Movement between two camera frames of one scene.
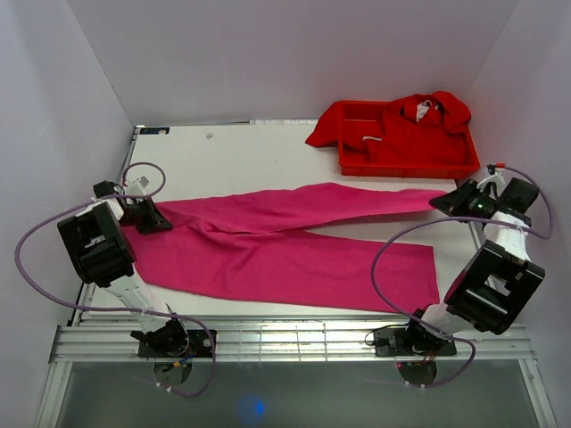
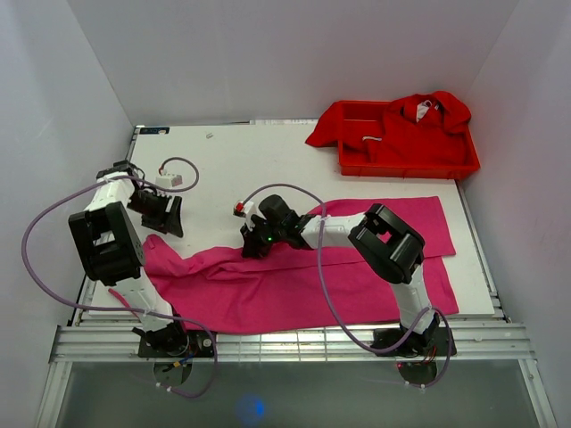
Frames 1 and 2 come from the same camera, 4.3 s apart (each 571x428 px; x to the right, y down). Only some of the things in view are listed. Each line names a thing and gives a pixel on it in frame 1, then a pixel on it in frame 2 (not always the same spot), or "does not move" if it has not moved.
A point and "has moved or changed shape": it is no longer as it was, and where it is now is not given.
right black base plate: [393, 342] does not move
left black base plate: [198, 346] does not move
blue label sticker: [154, 130] does not move
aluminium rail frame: [116, 341] does not move
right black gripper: [452, 202] -> [253, 247]
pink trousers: [260, 243] has moved or changed shape
